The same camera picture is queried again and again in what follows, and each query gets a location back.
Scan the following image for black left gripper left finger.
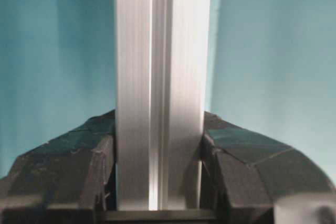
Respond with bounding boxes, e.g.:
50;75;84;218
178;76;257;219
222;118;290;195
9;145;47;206
1;111;115;223

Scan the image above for silver aluminium extrusion rail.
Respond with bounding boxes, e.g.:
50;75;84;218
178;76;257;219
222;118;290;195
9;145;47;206
115;0;211;211

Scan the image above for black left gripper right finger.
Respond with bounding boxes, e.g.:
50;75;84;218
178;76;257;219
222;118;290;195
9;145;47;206
200;112;335;223

